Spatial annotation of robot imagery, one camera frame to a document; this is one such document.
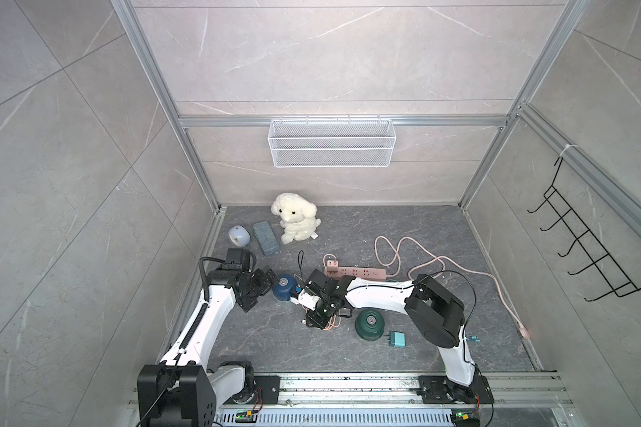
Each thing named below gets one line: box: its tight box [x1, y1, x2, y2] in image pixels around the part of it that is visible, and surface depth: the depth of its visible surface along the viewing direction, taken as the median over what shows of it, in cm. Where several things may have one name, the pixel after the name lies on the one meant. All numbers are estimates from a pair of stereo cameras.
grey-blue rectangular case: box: [252, 220, 281, 257], surface depth 106 cm
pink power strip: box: [324, 266, 388, 282], surface depth 97 cm
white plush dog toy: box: [270, 192, 322, 245], surface depth 97 cm
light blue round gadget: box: [227, 225, 252, 248], surface depth 103 cm
